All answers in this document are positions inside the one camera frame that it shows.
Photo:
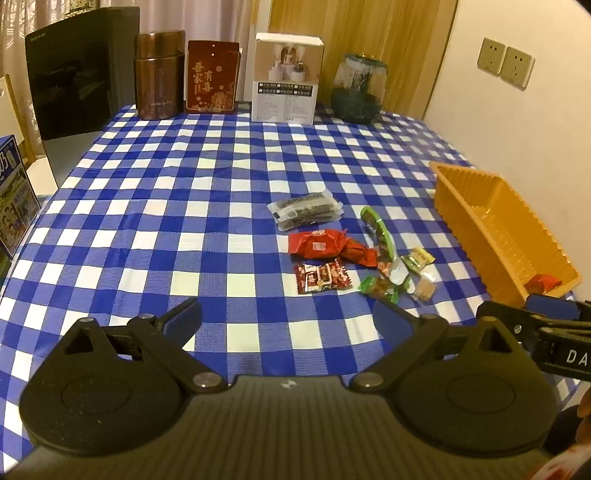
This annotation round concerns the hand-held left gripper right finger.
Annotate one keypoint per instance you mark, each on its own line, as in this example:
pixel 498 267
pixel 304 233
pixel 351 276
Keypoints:
pixel 392 319

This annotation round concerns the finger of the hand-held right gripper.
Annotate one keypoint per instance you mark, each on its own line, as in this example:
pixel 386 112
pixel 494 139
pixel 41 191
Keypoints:
pixel 501 314
pixel 549 305

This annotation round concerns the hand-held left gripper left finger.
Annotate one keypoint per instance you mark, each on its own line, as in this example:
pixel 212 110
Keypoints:
pixel 184 319

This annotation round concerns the red snack wrapper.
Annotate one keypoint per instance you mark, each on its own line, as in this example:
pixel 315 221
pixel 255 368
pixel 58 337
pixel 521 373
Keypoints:
pixel 547 282

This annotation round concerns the red white snack packet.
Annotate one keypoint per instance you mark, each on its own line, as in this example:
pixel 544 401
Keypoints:
pixel 322 276

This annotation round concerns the green-edged white snack packet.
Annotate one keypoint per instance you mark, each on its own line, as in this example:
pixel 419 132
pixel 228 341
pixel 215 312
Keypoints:
pixel 379 230

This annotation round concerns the orange plastic tray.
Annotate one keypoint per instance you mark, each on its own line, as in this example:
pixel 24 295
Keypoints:
pixel 498 221

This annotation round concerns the large red snack packet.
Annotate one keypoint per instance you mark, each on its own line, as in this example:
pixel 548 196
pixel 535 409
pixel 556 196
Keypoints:
pixel 316 243

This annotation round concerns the person's right hand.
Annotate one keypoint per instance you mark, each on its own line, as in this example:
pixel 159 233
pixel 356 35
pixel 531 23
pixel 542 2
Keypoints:
pixel 583 417

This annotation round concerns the small green snack packet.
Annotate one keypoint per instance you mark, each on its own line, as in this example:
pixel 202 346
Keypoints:
pixel 378 288

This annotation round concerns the clear brown biscuit packet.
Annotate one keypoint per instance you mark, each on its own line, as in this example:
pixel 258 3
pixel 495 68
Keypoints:
pixel 425 288

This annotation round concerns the white orange snack packet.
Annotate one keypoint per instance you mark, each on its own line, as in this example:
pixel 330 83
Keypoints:
pixel 395 273

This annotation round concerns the yellow green candy packet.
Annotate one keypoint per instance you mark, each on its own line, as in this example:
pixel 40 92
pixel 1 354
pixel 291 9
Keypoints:
pixel 418 258

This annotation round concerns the dark red wrapped candy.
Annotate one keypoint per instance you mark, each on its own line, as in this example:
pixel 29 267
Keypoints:
pixel 361 253

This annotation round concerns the blue white checked tablecloth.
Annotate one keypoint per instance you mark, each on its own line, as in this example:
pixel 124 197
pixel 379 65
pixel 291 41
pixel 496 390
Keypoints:
pixel 184 184

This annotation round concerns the dark seaweed snack packet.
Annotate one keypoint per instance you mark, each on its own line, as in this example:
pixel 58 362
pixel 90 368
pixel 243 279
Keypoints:
pixel 305 210

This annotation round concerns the blue printed carton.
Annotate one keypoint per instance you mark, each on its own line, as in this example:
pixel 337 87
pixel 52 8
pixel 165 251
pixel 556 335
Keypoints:
pixel 14 203

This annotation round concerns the green glass jar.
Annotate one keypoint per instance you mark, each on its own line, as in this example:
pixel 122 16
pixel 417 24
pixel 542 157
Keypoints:
pixel 359 90

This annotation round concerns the brown tin canister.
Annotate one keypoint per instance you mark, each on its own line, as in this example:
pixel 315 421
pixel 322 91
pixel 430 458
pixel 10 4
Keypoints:
pixel 159 76

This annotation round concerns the red printed tin box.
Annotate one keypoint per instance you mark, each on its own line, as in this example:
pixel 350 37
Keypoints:
pixel 212 76

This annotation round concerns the white cardboard box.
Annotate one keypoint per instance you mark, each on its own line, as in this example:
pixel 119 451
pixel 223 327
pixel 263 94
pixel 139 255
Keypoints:
pixel 286 78

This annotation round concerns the black monitor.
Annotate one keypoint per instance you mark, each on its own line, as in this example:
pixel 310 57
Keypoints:
pixel 83 74

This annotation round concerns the yellow curtain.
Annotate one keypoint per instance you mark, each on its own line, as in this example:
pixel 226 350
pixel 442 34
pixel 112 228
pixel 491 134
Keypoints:
pixel 369 32

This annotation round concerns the pink sheer curtain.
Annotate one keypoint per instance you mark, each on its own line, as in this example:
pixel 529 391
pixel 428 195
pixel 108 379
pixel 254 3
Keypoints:
pixel 184 16

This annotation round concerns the beige wall socket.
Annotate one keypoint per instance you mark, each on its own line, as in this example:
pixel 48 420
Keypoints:
pixel 492 55
pixel 518 67

